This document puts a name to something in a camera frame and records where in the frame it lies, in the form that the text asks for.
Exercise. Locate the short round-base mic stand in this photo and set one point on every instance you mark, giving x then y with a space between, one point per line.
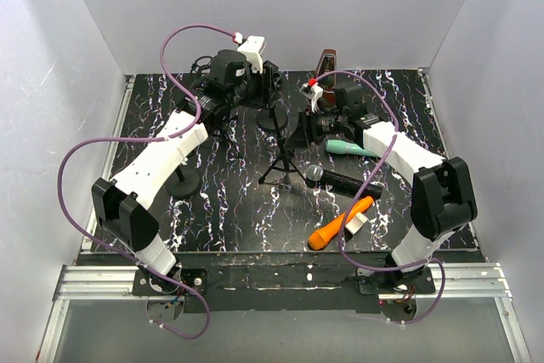
183 183

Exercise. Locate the green microphone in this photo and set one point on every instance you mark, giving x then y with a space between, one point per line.
340 147

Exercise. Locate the small white blue box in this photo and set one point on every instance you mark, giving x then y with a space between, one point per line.
355 224

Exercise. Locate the orange microphone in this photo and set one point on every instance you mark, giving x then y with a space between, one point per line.
320 238

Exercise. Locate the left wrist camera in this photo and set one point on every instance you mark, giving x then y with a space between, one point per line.
252 47

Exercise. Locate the aluminium rail frame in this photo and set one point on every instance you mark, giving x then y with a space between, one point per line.
469 319

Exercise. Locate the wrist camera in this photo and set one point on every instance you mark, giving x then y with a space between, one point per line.
312 91
252 47

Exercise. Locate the brown metronome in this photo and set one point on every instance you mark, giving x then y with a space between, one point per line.
327 63

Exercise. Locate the tripod stand for green mic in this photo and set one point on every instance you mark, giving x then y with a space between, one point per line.
283 162

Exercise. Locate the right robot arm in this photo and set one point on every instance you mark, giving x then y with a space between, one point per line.
442 197

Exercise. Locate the round-base stand for cream mic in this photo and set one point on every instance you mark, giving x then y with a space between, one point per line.
271 118

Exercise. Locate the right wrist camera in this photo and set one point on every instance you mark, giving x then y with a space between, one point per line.
312 91

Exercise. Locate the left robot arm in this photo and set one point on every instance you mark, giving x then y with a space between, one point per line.
122 204

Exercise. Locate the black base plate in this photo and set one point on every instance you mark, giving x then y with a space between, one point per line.
263 281

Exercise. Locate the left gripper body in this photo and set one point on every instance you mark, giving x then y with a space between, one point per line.
267 71

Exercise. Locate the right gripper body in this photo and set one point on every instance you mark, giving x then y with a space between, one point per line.
321 124

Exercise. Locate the black silver-mesh microphone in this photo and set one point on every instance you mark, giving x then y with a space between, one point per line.
317 177

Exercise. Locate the tripod shock-mount mic stand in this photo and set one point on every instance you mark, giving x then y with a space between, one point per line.
215 114

